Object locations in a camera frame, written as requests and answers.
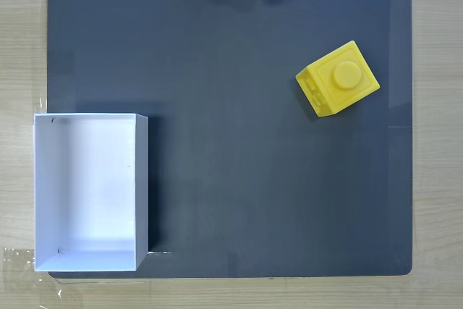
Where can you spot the dark grey table mat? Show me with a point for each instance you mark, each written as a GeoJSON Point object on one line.
{"type": "Point", "coordinates": [235, 142]}

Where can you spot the yellow toy block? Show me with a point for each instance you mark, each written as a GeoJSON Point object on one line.
{"type": "Point", "coordinates": [340, 81]}

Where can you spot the white open cardboard box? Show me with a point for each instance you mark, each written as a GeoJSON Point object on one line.
{"type": "Point", "coordinates": [87, 193]}

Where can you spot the clear adhesive tape piece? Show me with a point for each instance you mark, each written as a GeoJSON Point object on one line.
{"type": "Point", "coordinates": [18, 262]}
{"type": "Point", "coordinates": [42, 106]}

